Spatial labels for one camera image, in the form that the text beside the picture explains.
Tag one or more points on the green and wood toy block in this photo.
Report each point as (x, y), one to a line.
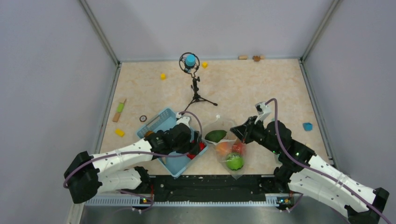
(119, 109)

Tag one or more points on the blue perforated plastic basket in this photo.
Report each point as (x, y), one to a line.
(165, 120)

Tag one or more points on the yellow block front left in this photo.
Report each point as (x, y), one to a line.
(119, 132)

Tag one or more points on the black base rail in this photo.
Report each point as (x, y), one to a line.
(215, 189)

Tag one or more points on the orange toy peach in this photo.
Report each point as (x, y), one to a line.
(223, 148)

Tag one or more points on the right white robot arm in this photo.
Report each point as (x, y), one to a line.
(305, 172)

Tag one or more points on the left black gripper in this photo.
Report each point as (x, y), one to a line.
(190, 145)

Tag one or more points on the red orange toy pepper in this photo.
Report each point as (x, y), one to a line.
(239, 148)

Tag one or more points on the yellow orange toy fruit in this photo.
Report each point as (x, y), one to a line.
(148, 133)

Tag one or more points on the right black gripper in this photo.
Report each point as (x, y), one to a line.
(244, 131)

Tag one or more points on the red toy bell pepper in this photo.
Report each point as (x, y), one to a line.
(196, 149)

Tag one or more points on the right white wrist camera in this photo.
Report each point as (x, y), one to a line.
(263, 111)

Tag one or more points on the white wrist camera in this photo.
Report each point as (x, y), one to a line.
(182, 119)
(263, 111)

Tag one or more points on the blue toy block right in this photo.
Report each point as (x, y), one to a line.
(308, 126)

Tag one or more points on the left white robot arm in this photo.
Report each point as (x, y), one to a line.
(90, 174)

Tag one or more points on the yellow cube left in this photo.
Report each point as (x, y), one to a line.
(163, 76)

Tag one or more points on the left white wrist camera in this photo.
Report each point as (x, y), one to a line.
(182, 119)

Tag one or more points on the clear polka dot zip bag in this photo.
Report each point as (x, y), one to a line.
(224, 123)

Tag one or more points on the dark green toy avocado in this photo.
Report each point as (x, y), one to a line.
(215, 135)

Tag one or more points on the brown wooden piece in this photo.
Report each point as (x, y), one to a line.
(256, 58)

